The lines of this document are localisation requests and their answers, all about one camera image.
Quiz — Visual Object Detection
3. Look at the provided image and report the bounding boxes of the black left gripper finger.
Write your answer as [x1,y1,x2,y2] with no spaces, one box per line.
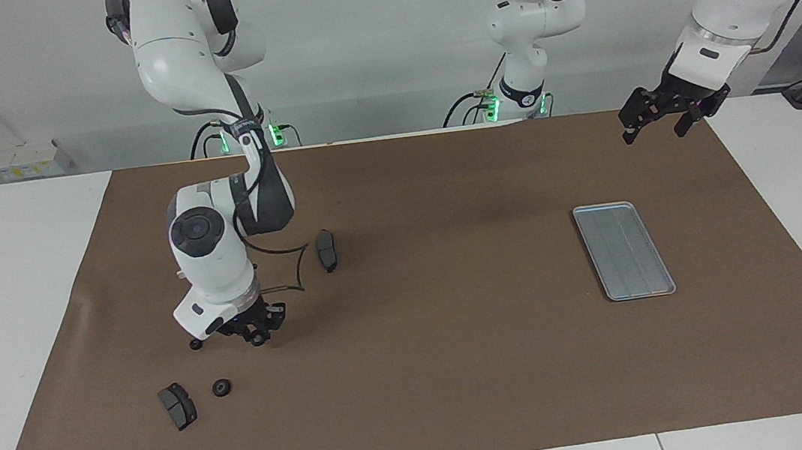
[671,103,710,140]
[616,86,664,146]

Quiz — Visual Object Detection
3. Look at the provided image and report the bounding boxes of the silver metal tray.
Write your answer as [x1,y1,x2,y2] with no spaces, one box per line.
[571,196,678,306]

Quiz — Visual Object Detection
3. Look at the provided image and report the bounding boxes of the grey brake pad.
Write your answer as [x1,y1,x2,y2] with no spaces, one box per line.
[156,381,200,434]
[314,228,341,275]

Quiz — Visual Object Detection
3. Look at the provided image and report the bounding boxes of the brown paper mat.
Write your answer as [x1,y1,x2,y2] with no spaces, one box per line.
[0,88,802,450]

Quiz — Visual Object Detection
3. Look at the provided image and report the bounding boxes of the white adapter boxes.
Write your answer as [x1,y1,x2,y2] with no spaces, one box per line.
[0,136,75,182]

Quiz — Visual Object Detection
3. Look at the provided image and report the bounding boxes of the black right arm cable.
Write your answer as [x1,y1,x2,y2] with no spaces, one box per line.
[173,94,314,307]

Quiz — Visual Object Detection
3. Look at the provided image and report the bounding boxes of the black base power cable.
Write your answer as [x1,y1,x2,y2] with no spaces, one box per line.
[186,121,218,161]
[436,55,515,130]

